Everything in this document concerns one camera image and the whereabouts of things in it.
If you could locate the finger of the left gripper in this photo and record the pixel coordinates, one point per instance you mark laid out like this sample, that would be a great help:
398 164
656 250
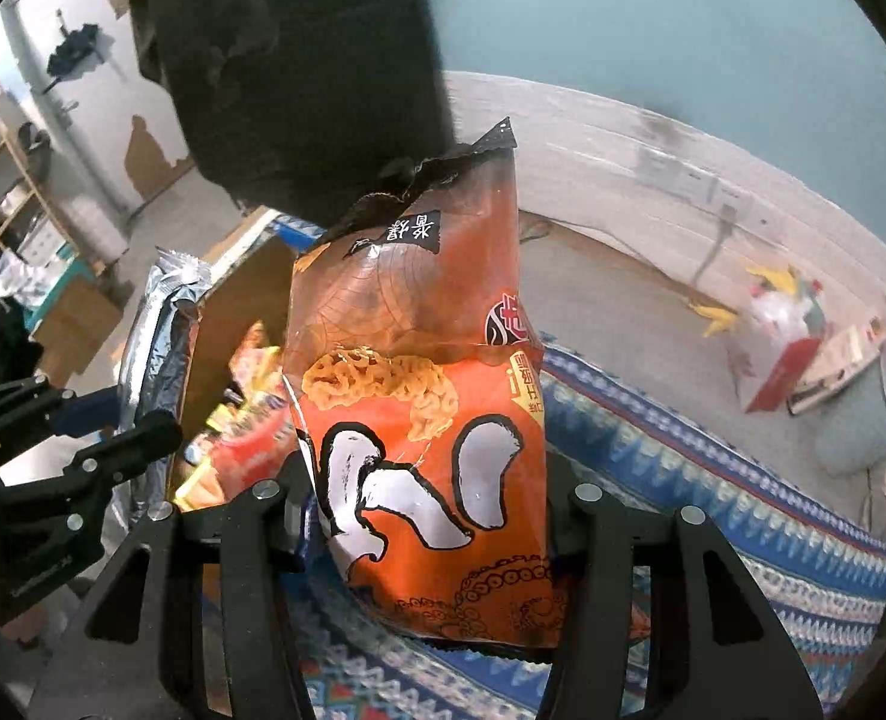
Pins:
125 456
32 410

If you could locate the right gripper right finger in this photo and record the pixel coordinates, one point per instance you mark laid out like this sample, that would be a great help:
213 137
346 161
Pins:
568 535

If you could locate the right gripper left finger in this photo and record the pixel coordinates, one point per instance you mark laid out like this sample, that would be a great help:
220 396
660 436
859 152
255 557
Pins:
285 504

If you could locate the silver foil bag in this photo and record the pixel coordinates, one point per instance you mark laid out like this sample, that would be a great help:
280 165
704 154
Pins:
157 353

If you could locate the red snack bag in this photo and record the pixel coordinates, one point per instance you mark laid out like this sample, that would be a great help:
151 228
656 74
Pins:
254 448

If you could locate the small orange snack bag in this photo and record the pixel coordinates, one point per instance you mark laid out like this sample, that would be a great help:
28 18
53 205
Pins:
255 370

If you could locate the large orange chips bag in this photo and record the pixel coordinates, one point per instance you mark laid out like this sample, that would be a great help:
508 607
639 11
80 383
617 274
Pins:
417 380

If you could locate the yellow long snack pack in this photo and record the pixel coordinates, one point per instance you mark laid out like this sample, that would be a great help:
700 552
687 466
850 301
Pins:
200 489

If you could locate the patterned blue blanket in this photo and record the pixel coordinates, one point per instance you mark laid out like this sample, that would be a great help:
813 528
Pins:
823 575

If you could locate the blue cardboard box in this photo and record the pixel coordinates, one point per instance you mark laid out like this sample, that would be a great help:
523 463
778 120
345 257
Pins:
252 274

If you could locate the banana peel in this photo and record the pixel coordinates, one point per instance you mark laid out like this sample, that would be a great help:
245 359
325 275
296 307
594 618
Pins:
718 319

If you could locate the red white paper bag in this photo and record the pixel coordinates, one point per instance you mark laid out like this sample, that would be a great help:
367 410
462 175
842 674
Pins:
775 337

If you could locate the light blue trash bin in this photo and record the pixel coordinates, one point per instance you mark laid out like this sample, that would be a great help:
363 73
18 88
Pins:
851 436

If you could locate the white shopping bag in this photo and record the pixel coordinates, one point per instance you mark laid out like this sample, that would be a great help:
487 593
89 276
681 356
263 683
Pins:
840 360

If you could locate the wall socket row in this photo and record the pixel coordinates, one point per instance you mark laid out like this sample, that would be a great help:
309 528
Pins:
708 192

